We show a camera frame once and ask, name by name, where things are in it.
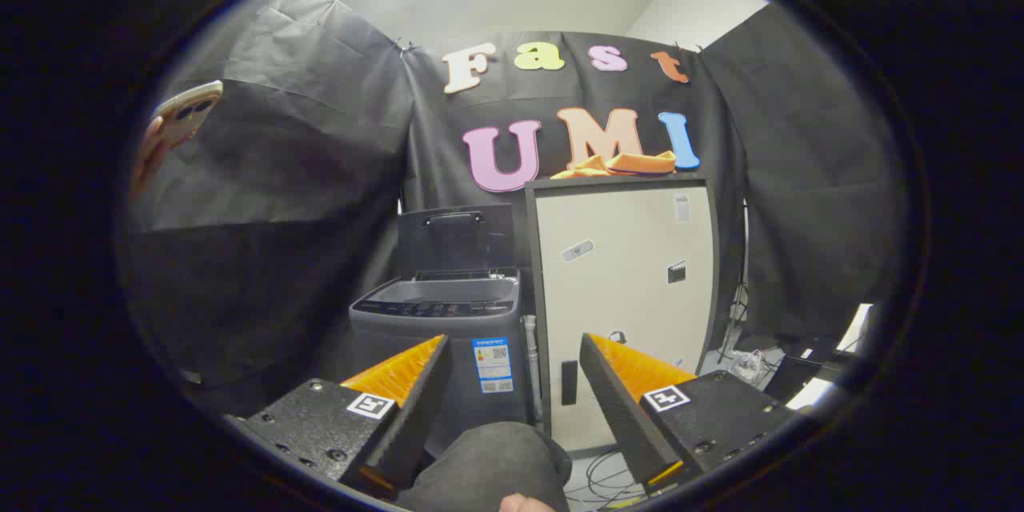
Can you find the orange garment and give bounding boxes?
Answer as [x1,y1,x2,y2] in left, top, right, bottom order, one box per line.
[550,150,678,179]

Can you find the black box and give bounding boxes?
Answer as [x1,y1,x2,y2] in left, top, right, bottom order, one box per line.
[764,336,849,405]

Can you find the person's dark trouser leg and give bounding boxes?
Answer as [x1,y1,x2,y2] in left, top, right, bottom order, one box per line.
[396,422,573,512]

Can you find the black floor cables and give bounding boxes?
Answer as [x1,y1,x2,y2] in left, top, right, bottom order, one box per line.
[584,452,649,509]

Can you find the beige cabinet with dark frame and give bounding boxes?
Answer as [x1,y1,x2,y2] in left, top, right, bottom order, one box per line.
[524,174,721,453]

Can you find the white smartphone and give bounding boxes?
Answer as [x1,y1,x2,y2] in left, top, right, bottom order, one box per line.
[154,80,224,149]

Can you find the black backdrop cloth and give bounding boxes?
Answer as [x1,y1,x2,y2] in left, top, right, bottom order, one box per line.
[120,0,909,417]

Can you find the clear plastic bag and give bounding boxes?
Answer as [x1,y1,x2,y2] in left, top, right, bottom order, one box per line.
[730,350,769,385]

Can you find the hanging black cables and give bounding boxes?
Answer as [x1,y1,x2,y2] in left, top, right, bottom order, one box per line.
[716,200,753,365]

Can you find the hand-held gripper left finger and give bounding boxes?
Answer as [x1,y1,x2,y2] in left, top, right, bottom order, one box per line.
[224,334,453,501]

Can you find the grey washing machine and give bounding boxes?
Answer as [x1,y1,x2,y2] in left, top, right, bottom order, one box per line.
[349,268,533,457]

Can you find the grey drain hose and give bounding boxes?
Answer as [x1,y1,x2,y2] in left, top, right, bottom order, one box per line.
[522,315,546,425]

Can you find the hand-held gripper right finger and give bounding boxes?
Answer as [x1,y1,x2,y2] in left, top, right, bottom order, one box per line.
[579,333,801,497]

